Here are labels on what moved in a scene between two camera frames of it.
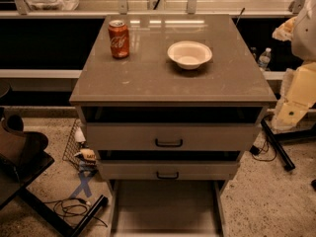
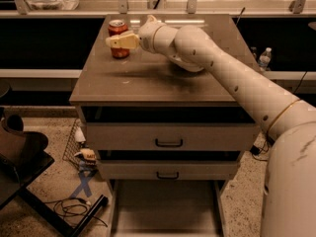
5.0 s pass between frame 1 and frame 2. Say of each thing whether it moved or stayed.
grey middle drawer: stayed
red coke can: stayed
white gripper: moved
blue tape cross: stayed
